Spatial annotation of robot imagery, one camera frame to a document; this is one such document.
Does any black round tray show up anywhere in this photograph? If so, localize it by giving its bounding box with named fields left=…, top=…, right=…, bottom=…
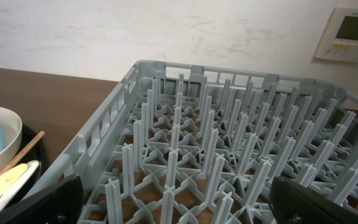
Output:
left=6, top=124, right=48, bottom=208

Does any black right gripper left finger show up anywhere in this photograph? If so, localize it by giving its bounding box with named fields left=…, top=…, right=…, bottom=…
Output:
left=0, top=174, right=84, bottom=224

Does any wooden chopstick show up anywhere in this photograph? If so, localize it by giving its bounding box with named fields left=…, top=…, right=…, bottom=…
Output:
left=0, top=131, right=45, bottom=175

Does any white plastic fork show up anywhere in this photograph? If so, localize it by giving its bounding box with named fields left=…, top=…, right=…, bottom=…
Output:
left=0, top=160, right=40, bottom=211

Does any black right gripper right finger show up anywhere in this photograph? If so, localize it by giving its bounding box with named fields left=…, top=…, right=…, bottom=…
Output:
left=268, top=177, right=358, bottom=224

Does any cream round plate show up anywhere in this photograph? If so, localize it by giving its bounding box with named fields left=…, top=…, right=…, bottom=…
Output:
left=0, top=107, right=23, bottom=171

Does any grey dishwasher rack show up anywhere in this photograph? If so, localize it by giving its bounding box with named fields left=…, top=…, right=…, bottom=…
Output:
left=29, top=60, right=358, bottom=223

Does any white wall control panel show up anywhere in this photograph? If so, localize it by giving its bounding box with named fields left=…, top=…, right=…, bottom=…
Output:
left=314, top=7, right=358, bottom=63

